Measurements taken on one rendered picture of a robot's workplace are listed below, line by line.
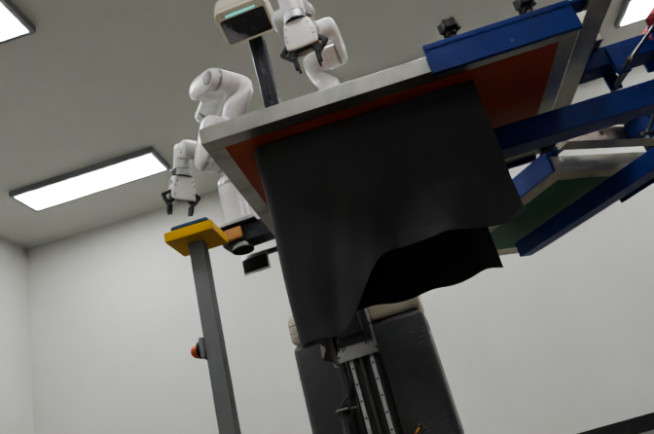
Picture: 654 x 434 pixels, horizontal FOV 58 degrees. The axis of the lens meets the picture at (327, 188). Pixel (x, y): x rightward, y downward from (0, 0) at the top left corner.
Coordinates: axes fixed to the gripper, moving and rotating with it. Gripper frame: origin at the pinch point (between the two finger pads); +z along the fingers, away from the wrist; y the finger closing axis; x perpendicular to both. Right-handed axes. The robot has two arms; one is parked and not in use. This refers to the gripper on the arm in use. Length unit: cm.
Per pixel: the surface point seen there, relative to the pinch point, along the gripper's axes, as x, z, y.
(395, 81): 42, 43, -20
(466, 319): -369, 26, -25
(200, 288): 8, 59, 42
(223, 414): 8, 90, 41
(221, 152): 40, 43, 19
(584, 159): -41, 41, -70
